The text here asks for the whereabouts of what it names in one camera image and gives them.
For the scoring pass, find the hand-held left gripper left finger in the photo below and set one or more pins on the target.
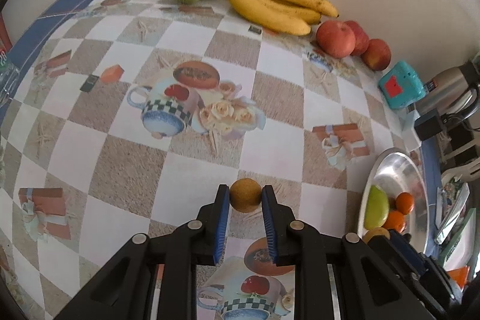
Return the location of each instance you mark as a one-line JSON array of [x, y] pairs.
[[221, 222]]

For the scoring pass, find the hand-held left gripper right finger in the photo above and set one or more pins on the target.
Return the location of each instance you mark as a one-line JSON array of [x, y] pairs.
[[269, 222]]

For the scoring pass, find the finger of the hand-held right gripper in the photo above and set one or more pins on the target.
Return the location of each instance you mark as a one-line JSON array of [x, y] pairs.
[[407, 252]]

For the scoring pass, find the orange tangerine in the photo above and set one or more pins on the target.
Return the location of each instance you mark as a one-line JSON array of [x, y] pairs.
[[394, 221], [405, 202]]

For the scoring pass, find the small brown fruit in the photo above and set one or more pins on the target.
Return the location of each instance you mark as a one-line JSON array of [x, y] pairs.
[[245, 195], [375, 234]]

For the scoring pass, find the green mango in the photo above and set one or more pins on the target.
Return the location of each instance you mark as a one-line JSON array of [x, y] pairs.
[[377, 205]]

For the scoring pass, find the round metal plate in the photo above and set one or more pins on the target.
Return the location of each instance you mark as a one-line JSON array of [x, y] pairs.
[[393, 170]]

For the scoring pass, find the green white carton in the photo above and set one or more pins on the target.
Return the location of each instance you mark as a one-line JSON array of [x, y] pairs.
[[455, 239]]

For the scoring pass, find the silver packet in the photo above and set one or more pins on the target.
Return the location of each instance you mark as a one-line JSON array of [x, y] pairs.
[[452, 207]]

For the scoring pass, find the white plastic chair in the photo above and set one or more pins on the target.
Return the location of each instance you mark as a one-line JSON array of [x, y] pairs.
[[463, 170]]

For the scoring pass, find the small white box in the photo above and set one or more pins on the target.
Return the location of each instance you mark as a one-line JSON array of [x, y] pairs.
[[410, 125]]

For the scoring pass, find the black power adapter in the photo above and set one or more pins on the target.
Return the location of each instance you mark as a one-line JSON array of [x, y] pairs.
[[429, 127]]

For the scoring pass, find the teal plastic box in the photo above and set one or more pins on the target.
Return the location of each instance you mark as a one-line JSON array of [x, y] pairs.
[[401, 84]]

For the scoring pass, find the steel thermos flask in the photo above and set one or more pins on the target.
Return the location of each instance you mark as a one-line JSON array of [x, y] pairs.
[[446, 85]]

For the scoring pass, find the red apple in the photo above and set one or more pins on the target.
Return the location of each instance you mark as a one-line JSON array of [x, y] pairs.
[[335, 39], [376, 54], [360, 37]]

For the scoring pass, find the clear glass mug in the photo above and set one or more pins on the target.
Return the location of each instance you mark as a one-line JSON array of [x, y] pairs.
[[7, 80]]

